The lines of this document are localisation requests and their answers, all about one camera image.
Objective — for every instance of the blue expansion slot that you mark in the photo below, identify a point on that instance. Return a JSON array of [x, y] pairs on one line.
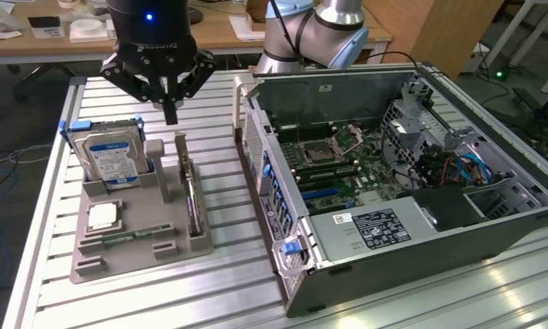
[[318, 194]]

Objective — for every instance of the installed black RAM stick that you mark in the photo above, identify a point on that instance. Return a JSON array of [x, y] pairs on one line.
[[328, 173]]

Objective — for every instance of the white tape roll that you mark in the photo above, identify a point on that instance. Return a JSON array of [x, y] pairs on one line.
[[67, 3]]

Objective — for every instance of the grey power supply unit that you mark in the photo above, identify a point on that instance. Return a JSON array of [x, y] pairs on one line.
[[369, 229]]

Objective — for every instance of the wooden desk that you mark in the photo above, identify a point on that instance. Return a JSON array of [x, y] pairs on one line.
[[218, 34]]

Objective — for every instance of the black round lamp base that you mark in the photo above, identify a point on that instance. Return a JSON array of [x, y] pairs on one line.
[[195, 15]]

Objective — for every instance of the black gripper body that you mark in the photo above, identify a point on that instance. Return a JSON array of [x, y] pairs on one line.
[[150, 34]]

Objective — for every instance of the CPU socket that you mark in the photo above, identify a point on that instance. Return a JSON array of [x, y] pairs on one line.
[[321, 152]]

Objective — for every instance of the hard disk with blue bracket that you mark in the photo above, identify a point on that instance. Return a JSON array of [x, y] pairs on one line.
[[111, 157]]

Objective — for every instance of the metal disk bay cage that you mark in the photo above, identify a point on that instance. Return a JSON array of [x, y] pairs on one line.
[[406, 127]]

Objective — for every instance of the green RAM stick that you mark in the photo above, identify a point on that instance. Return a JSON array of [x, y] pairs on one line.
[[135, 233]]

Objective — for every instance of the metal socket cover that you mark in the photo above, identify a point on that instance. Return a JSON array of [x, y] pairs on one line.
[[349, 135]]

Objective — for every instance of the white paper card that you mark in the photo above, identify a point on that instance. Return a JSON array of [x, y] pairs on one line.
[[3, 35]]

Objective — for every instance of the silver CPU chip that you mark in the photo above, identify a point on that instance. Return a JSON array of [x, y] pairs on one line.
[[102, 217]]

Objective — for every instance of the black floor stand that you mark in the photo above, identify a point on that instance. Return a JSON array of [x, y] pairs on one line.
[[542, 113]]

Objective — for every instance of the open grey PC case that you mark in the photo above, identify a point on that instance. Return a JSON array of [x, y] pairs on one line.
[[414, 267]]

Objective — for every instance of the stack of white papers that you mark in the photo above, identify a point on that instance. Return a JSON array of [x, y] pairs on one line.
[[246, 29]]

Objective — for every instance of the green motherboard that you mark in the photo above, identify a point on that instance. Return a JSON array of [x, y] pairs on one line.
[[369, 178]]

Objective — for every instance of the blue case latch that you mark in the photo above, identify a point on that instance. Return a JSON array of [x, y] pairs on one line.
[[288, 248]]

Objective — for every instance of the grey parts rack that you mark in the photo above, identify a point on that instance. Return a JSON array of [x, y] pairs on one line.
[[135, 253]]

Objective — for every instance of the black and white box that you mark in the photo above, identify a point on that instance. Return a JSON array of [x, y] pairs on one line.
[[45, 27]]

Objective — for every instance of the green graphics card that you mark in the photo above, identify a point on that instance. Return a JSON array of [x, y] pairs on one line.
[[191, 205]]

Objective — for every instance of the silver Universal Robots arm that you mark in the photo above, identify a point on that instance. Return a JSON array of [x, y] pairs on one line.
[[296, 31]]

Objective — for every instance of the white table frame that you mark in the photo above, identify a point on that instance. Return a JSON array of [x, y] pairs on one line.
[[525, 31]]

